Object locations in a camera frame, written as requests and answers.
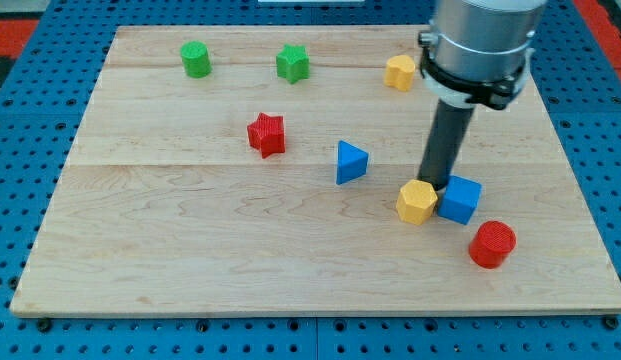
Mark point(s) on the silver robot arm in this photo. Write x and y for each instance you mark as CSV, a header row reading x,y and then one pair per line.
x,y
479,51

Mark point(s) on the blue triangle block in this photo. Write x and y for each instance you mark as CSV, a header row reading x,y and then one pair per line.
x,y
352,162

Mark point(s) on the yellow hexagon block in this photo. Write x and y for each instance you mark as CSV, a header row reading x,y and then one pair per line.
x,y
416,201

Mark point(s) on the red star block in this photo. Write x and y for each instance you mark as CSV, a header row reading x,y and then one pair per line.
x,y
267,134

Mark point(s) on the wooden board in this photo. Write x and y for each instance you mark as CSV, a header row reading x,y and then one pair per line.
x,y
164,210

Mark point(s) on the green star block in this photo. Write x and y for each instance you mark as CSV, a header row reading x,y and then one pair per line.
x,y
293,63

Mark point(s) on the yellow heart block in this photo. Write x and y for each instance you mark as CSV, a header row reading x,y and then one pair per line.
x,y
399,72

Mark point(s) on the blue cube block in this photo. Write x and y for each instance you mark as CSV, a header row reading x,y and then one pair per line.
x,y
460,200

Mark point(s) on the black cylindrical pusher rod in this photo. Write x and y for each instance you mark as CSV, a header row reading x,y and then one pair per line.
x,y
444,141

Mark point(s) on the green cylinder block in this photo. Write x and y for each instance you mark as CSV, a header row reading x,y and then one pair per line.
x,y
195,59

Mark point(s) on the red cylinder block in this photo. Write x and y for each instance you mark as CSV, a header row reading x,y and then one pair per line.
x,y
492,244

